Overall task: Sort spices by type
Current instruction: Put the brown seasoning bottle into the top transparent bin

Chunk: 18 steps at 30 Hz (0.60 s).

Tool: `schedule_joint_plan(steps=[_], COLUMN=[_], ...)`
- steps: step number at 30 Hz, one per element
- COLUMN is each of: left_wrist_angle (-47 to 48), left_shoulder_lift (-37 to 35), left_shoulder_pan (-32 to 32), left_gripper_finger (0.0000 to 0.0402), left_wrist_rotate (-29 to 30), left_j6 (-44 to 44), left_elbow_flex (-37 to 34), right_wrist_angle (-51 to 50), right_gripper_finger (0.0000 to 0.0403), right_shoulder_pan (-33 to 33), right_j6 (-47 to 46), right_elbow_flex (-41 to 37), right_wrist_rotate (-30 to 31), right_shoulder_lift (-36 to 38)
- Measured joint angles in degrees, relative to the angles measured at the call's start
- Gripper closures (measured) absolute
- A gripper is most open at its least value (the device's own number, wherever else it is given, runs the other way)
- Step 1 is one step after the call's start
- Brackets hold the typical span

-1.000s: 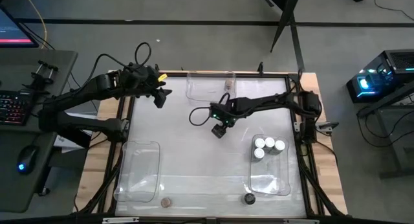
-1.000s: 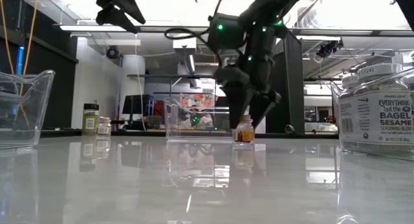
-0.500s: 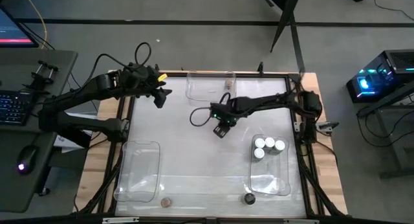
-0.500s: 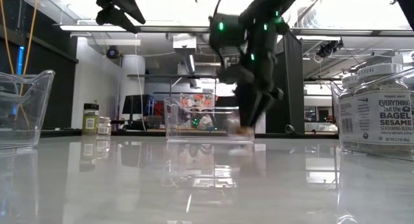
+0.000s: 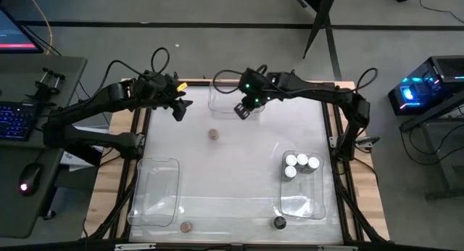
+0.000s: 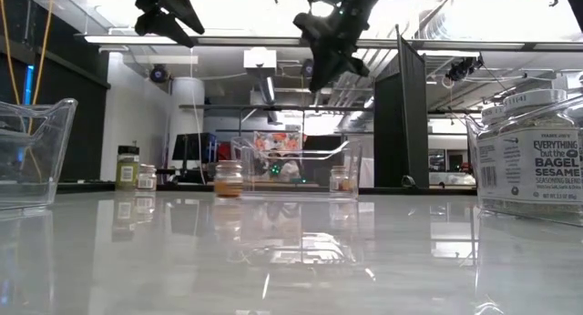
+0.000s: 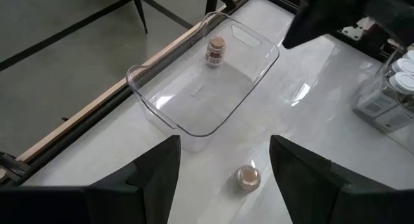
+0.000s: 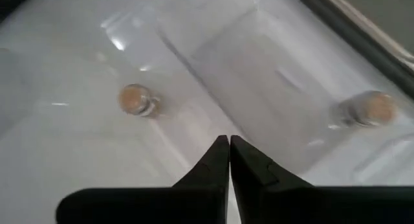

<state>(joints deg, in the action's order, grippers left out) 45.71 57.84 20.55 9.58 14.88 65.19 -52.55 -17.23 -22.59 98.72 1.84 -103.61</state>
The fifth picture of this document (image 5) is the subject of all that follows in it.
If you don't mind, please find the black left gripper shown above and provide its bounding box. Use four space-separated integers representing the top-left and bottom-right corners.
159 75 194 122

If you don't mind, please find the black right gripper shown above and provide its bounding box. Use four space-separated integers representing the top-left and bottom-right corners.
233 67 276 120

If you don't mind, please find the clear plastic bin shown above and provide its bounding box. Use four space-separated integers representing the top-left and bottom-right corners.
278 149 326 221
126 157 181 229
207 78 268 120

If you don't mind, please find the black box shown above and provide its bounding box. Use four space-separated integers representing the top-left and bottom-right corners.
59 141 104 168

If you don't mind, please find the dark grey desk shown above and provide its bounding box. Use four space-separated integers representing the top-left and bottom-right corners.
0 54 88 239

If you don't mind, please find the black clamp stand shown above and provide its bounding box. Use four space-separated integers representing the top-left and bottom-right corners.
27 67 67 107

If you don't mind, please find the black computer mouse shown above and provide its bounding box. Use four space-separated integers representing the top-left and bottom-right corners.
17 162 43 197

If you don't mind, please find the backlit computer keyboard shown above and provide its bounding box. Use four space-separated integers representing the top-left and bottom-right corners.
0 102 39 142

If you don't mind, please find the computer monitor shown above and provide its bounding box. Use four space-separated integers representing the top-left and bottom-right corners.
0 7 44 55

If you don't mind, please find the black computer tower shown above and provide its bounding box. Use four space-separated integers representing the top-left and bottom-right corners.
386 54 464 117

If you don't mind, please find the grey metal stand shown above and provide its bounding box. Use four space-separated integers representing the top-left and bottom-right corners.
398 98 464 201

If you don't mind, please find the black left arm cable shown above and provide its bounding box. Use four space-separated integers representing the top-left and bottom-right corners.
92 46 171 99

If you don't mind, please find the black cable bundle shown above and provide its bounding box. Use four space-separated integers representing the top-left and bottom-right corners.
82 160 148 241
335 160 391 243

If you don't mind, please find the silver metal bracket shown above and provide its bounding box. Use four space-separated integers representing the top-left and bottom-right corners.
115 243 157 251
317 245 358 251

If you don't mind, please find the yellow cable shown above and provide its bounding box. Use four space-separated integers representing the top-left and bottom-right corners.
23 0 54 56

